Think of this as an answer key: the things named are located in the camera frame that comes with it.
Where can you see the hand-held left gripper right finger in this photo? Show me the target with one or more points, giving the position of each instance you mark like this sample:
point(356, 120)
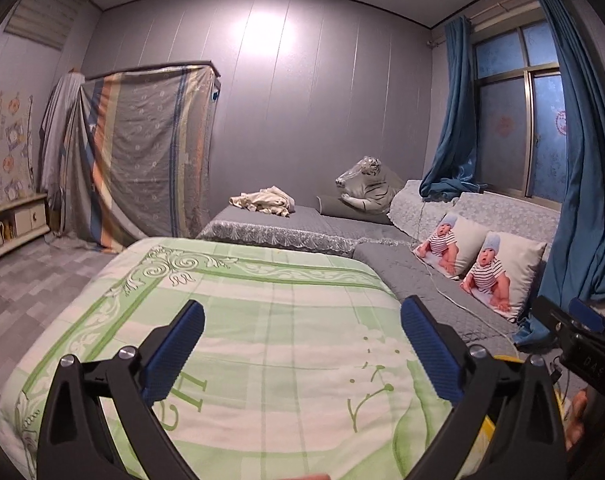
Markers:
point(427, 345)

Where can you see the low white cabinet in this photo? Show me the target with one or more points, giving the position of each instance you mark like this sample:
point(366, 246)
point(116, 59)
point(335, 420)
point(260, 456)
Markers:
point(22, 220)

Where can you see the hanging grey cloth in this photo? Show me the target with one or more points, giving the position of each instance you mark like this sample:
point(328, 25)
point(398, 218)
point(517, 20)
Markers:
point(57, 135)

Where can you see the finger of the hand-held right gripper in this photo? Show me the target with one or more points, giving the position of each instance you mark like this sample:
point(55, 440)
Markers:
point(588, 316)

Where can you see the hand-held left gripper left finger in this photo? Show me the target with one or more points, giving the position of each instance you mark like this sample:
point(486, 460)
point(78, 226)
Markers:
point(175, 342)

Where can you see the blue curtain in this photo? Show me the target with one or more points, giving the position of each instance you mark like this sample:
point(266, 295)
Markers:
point(587, 185)
point(455, 110)

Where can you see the green patterned blanket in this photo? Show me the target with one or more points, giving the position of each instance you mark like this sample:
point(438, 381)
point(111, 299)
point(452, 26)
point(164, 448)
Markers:
point(282, 320)

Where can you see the grey window blind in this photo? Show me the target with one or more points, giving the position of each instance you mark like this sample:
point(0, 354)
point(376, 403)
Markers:
point(42, 15)

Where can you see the light grey embossed backrest cover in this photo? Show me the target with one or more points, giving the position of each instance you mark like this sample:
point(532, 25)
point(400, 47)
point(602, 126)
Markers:
point(512, 210)

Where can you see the curtain rod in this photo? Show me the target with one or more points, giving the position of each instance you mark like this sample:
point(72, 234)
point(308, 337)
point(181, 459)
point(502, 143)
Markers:
point(502, 7)

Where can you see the pile of beige clothes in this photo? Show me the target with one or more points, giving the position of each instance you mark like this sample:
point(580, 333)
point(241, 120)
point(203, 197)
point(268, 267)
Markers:
point(265, 202)

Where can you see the baby print pillow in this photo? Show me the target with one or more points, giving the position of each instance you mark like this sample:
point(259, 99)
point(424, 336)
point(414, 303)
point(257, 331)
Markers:
point(465, 240)
point(519, 270)

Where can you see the frosted window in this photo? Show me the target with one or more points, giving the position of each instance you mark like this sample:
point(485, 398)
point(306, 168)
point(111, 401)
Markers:
point(502, 125)

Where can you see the person's right hand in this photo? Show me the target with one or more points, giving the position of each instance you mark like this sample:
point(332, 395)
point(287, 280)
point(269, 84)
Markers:
point(577, 417)

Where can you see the grey bolster pillow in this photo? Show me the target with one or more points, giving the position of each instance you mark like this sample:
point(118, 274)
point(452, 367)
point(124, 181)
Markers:
point(332, 206)

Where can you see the yellow rimmed black bin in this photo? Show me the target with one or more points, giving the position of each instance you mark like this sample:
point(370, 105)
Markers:
point(487, 430)

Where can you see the striped cloth over wardrobe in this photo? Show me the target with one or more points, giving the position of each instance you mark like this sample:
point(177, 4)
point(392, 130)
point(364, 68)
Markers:
point(142, 150)

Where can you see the grey quilted mattress cover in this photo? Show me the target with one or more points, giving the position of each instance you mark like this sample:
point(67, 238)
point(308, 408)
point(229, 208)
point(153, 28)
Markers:
point(282, 225)
point(412, 280)

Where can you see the cartoon wall poster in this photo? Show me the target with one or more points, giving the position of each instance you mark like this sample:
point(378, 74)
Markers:
point(7, 150)

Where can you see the white tiger plush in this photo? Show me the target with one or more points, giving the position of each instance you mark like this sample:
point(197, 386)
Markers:
point(370, 185)

